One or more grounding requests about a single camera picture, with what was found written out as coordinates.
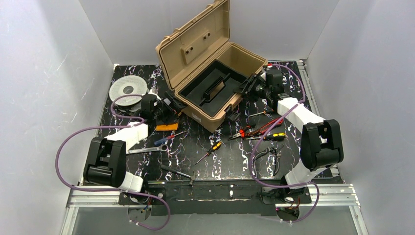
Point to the blue red screwdriver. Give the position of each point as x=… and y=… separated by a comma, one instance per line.
x=163, y=140

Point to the small black hammer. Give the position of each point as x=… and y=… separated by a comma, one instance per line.
x=191, y=177

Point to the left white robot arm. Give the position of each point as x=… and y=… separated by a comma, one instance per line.
x=106, y=158

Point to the white perforated round disc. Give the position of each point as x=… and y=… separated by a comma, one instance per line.
x=130, y=84

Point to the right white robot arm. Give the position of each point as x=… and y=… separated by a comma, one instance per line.
x=321, y=142

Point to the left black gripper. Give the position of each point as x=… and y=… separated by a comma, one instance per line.
x=169, y=104

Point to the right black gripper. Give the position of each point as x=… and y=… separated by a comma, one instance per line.
x=252, y=83

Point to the silver combination wrench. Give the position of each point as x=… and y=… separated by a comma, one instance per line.
x=162, y=148

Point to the red black utility knife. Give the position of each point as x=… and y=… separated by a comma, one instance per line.
x=263, y=129

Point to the black handled pliers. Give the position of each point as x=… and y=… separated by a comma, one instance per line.
x=271, y=160

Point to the black tool box tray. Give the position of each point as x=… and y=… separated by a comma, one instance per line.
x=213, y=87

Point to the orange utility knife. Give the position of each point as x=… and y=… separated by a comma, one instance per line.
x=167, y=127

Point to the small black yellow screwdriver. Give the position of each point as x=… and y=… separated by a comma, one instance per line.
x=212, y=149

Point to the red needle nose pliers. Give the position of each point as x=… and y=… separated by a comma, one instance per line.
x=242, y=133

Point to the tan plastic tool box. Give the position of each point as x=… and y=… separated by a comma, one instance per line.
x=190, y=49

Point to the long black yellow screwdriver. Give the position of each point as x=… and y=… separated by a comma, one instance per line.
x=272, y=137

